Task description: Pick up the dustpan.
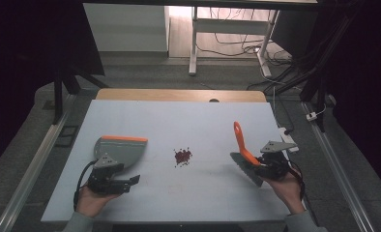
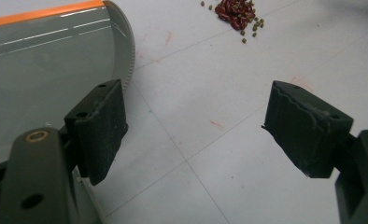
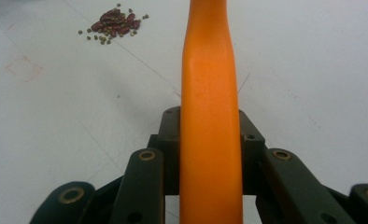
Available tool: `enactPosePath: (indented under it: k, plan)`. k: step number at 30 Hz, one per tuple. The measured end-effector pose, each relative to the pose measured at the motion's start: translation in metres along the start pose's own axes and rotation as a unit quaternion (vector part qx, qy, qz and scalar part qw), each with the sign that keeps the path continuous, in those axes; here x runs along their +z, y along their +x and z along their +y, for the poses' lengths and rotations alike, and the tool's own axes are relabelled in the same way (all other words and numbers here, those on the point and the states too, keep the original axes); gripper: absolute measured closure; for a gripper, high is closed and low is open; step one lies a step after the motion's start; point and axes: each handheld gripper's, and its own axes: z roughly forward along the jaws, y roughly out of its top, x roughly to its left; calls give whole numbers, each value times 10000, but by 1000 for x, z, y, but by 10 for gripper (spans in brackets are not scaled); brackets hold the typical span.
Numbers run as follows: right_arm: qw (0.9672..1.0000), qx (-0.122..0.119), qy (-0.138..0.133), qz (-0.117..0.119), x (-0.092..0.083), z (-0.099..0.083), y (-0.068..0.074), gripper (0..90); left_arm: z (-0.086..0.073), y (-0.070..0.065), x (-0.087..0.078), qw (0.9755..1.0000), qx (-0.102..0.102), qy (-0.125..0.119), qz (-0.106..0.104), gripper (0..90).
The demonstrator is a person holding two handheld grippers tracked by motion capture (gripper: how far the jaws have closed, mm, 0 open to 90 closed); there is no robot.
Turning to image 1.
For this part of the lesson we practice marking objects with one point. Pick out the grey dustpan with orange edge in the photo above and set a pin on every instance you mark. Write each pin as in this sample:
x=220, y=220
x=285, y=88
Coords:
x=124, y=151

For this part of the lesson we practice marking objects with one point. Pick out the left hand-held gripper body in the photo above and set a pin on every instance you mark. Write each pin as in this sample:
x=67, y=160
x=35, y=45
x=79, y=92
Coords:
x=106, y=185

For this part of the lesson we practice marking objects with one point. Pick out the white power strip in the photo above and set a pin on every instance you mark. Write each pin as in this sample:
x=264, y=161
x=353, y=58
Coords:
x=284, y=135

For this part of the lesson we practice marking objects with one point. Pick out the black plug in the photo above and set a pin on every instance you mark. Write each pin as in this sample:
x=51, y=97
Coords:
x=287, y=131

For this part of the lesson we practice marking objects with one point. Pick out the white desk frame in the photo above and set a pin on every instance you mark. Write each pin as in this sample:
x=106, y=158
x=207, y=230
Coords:
x=230, y=26

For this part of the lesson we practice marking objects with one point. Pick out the black stand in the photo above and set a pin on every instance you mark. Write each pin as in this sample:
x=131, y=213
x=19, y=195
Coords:
x=320, y=106
x=58, y=96

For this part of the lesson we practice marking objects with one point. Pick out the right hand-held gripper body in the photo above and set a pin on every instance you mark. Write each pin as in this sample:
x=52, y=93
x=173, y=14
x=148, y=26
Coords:
x=277, y=166

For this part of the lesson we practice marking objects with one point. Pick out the white adapter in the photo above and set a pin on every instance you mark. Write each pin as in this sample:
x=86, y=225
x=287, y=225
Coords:
x=311, y=116

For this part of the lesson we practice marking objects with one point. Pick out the black square frame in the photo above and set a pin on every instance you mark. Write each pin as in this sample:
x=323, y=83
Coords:
x=66, y=142

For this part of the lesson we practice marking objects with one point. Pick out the white cabinet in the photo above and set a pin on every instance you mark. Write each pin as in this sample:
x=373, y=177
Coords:
x=127, y=29

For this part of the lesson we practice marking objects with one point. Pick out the white board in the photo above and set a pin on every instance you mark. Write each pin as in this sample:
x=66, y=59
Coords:
x=185, y=122

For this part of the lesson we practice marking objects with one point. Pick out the pile of red beans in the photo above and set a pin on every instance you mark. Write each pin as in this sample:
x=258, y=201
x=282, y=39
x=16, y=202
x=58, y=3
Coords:
x=182, y=157

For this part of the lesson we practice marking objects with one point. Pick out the person's right hand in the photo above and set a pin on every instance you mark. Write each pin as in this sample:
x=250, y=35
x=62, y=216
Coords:
x=290, y=193

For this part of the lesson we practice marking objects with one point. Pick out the aluminium rail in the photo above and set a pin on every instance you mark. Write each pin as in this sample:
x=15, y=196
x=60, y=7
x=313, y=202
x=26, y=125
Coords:
x=34, y=167
x=337, y=170

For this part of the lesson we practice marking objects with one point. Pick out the person's left hand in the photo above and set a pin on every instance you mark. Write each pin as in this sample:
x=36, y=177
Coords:
x=88, y=203

